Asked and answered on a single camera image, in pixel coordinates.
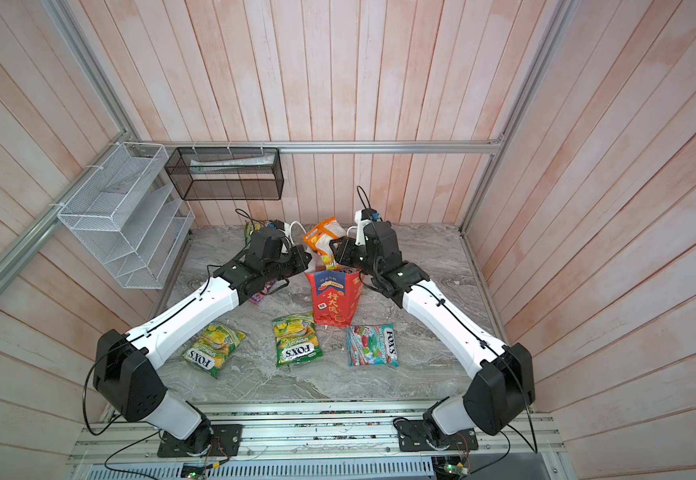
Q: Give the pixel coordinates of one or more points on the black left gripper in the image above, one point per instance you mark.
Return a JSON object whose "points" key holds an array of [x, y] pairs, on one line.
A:
{"points": [[298, 255]]}

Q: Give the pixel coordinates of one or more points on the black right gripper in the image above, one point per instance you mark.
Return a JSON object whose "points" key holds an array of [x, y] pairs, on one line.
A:
{"points": [[348, 248]]}

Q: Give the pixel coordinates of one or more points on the red paper bag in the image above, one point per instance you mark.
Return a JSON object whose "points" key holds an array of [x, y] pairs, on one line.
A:
{"points": [[335, 293]]}

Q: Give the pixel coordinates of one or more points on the orange mango snack bag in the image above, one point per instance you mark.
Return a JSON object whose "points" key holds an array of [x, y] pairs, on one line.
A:
{"points": [[319, 238]]}

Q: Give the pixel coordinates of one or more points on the teal red Fox's candy bag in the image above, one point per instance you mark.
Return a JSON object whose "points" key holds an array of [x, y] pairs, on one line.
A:
{"points": [[372, 345]]}

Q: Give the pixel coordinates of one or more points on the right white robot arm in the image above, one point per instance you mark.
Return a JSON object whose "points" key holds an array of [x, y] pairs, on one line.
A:
{"points": [[502, 377]]}

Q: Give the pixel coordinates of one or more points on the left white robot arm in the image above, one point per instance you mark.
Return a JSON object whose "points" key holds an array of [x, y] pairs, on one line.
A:
{"points": [[125, 371]]}

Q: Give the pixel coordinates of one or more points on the purple Fox's berries candy bag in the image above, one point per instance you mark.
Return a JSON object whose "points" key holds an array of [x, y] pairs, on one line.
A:
{"points": [[259, 296]]}

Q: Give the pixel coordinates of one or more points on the green Fox's candy bag rear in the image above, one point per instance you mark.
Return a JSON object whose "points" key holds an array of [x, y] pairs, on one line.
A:
{"points": [[251, 227]]}

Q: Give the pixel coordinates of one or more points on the green fox's candy bag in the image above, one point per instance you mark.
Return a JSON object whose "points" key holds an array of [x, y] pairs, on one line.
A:
{"points": [[212, 349], [251, 227], [296, 339]]}

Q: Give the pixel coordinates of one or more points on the green Fox's candy bag centre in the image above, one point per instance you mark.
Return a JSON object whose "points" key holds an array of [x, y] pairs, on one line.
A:
{"points": [[296, 339]]}

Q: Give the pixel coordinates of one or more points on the green Fox's candy bag left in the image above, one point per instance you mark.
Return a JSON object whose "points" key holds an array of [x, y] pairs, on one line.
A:
{"points": [[212, 349]]}

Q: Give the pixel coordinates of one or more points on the black wire mesh basket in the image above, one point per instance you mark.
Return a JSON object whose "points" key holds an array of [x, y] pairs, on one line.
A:
{"points": [[226, 173]]}

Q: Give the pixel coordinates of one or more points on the white wire mesh shelf rack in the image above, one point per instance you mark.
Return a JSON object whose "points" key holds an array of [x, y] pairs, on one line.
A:
{"points": [[133, 225]]}

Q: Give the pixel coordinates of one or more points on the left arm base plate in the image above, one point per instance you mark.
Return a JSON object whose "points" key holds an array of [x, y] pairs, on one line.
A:
{"points": [[213, 439]]}

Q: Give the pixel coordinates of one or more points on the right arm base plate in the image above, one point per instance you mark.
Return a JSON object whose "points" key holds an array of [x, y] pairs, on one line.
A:
{"points": [[420, 435]]}

